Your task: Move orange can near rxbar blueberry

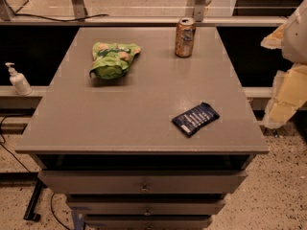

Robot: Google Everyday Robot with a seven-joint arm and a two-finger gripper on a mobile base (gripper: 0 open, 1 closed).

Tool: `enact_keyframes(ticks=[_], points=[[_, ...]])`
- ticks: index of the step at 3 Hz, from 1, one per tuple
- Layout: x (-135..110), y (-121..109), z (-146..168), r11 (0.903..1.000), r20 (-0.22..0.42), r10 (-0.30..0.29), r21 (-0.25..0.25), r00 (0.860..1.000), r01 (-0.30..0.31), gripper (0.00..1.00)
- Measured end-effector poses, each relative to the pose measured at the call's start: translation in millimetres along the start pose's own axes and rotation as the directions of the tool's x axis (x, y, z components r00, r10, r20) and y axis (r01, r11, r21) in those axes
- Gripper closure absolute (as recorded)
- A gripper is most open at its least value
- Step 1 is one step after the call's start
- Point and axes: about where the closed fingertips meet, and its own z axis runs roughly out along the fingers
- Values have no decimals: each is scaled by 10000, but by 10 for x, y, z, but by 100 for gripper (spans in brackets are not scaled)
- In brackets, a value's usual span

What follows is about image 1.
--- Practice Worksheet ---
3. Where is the drawer knob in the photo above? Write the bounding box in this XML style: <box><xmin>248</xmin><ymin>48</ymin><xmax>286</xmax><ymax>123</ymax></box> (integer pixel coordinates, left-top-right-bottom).
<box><xmin>140</xmin><ymin>184</ymin><xmax>150</xmax><ymax>193</ymax></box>
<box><xmin>144</xmin><ymin>209</ymin><xmax>152</xmax><ymax>217</ymax></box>

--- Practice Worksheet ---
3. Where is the top drawer knob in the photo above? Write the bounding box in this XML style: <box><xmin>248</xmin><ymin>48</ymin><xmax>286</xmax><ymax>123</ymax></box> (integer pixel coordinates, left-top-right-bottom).
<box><xmin>140</xmin><ymin>184</ymin><xmax>150</xmax><ymax>193</ymax></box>

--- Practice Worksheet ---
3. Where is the middle drawer knob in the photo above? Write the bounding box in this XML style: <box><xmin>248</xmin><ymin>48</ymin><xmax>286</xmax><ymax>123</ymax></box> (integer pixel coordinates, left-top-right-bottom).
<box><xmin>144</xmin><ymin>209</ymin><xmax>152</xmax><ymax>217</ymax></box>

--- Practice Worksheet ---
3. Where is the black floor bracket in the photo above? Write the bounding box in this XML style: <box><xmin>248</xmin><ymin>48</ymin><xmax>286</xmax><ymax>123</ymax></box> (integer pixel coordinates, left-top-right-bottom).
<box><xmin>23</xmin><ymin>180</ymin><xmax>44</xmax><ymax>222</ymax></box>

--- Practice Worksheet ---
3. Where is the blue rxbar wrapper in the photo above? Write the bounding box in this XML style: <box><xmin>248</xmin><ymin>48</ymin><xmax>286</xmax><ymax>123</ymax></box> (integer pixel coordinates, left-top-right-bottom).
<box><xmin>172</xmin><ymin>103</ymin><xmax>220</xmax><ymax>137</ymax></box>

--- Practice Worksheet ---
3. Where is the white pump bottle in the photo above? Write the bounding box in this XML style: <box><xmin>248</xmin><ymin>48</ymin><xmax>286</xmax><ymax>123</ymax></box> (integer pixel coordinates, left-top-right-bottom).
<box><xmin>5</xmin><ymin>62</ymin><xmax>32</xmax><ymax>96</ymax></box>

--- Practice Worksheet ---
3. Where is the black cable on rail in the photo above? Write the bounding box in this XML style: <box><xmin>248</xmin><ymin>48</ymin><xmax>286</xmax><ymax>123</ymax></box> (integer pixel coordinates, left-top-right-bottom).
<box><xmin>13</xmin><ymin>12</ymin><xmax>109</xmax><ymax>23</ymax></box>

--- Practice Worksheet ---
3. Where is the black floor cable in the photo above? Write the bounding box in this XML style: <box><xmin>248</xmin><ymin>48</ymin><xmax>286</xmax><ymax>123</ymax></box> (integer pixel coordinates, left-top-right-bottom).
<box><xmin>0</xmin><ymin>113</ymin><xmax>73</xmax><ymax>230</ymax></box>

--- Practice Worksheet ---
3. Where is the green chip bag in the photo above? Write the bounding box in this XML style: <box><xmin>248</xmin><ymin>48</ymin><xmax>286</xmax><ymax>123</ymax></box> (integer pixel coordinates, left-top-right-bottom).
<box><xmin>89</xmin><ymin>42</ymin><xmax>141</xmax><ymax>81</ymax></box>

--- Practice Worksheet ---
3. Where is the orange soda can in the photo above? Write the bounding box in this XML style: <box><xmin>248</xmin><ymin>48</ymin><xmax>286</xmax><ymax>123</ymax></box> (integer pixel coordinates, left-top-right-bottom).
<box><xmin>175</xmin><ymin>17</ymin><xmax>196</xmax><ymax>58</ymax></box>

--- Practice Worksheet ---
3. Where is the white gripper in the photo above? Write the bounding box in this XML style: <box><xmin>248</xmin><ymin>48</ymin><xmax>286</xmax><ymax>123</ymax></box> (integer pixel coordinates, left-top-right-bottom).
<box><xmin>260</xmin><ymin>0</ymin><xmax>307</xmax><ymax>129</ymax></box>

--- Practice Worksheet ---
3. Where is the grey drawer cabinet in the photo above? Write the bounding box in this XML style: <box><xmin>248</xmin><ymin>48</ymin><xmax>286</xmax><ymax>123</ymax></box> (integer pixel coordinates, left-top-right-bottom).
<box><xmin>17</xmin><ymin>27</ymin><xmax>268</xmax><ymax>230</ymax></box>

